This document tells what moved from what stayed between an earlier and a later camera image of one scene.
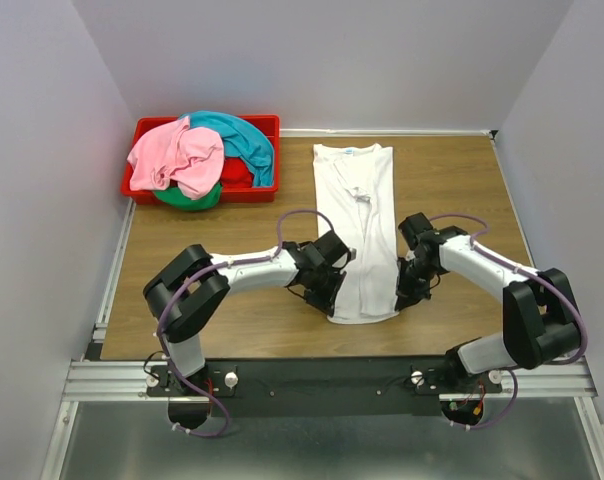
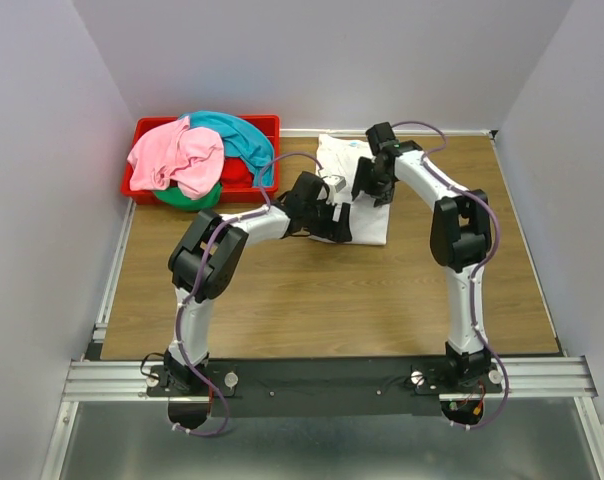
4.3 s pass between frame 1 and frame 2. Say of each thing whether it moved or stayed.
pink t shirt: stayed
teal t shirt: stayed
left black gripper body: moved
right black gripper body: moved
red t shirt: stayed
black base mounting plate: stayed
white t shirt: moved
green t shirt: stayed
